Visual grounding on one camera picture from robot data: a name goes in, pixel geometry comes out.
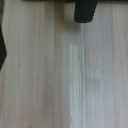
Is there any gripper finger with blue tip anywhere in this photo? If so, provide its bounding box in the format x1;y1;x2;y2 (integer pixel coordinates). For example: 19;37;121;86
0;19;8;72

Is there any black air fryer drawer with handle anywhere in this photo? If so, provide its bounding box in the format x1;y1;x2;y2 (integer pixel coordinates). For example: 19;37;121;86
21;0;128;24

